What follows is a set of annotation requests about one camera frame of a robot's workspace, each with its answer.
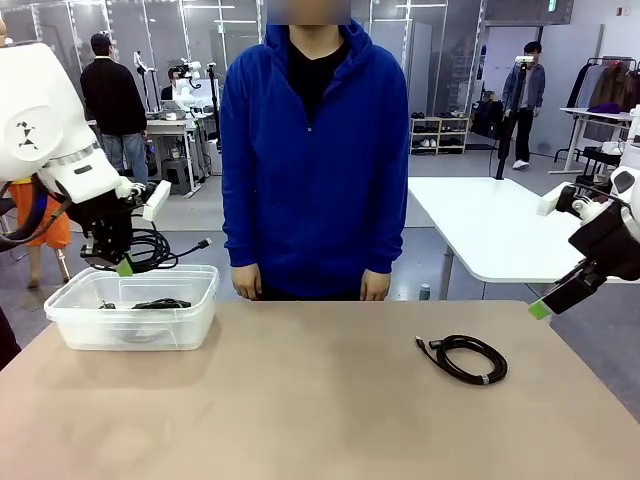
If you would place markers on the tall black stand pole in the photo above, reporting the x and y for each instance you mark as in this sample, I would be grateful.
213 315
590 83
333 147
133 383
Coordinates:
506 145

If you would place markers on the grey plastic stool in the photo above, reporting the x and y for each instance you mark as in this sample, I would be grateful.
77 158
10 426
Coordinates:
177 175

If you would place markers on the seated person in black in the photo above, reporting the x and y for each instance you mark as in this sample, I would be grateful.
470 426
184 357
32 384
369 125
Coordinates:
169 93

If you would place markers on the large white table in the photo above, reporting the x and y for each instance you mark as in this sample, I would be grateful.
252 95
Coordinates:
490 225

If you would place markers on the person in blue hoodie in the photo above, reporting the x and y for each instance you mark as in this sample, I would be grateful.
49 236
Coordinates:
315 165

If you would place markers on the person in denim jacket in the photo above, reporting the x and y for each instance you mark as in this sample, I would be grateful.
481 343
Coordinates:
530 85

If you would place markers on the black camera tripod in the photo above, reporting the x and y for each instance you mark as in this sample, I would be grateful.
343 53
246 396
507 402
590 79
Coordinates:
215 100

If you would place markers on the clothes rack with garments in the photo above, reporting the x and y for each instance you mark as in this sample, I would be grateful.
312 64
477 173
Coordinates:
610 85

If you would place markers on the small grey can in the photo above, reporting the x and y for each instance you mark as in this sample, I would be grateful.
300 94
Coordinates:
424 292

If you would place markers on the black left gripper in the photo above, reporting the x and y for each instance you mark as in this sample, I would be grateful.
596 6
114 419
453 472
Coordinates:
105 217

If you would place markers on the white desk with white legs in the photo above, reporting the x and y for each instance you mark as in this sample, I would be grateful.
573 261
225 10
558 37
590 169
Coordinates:
575 111

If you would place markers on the person's right hand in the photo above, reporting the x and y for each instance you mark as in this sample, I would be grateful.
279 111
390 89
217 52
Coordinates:
248 282

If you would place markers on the blue-sleeved right forearm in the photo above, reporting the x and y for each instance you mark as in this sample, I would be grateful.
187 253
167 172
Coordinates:
240 235

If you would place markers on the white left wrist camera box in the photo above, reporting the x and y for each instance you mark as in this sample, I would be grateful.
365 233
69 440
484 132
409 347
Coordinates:
156 200

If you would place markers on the black utility cart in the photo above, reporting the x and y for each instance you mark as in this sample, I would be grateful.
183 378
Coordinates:
597 155

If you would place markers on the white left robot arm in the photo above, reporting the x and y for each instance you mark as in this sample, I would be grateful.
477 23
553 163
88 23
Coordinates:
35 115

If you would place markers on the person's left hand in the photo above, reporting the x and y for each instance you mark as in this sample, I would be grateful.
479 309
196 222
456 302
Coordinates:
376 286

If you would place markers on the clear plastic storage container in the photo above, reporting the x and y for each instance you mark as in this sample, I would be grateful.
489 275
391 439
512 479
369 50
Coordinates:
125 340

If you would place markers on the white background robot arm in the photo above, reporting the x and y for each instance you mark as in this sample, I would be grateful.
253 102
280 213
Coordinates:
186 92

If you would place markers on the person in black with cap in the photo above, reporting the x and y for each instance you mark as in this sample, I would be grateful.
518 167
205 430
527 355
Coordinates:
112 95

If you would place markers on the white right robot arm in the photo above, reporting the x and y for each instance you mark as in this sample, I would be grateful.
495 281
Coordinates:
631 235

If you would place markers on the white cylindrical appliance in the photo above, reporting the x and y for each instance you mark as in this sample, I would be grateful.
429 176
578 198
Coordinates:
631 156

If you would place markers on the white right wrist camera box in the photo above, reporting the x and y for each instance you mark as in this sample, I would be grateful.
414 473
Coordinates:
550 200

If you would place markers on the purple cloth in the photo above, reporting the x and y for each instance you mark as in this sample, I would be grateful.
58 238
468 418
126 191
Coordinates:
604 108

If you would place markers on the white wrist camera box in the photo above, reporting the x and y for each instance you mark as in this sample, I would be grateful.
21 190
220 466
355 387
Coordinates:
156 200
550 200

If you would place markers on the blue-sleeved left forearm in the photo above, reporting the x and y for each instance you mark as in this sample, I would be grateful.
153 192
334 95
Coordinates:
382 240

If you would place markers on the black backpack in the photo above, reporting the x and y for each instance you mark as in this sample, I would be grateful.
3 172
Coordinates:
487 120

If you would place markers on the wooden shoe rack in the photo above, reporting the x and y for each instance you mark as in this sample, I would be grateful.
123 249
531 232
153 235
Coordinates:
439 135

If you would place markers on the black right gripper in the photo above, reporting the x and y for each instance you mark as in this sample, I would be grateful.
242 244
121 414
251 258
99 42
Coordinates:
602 237

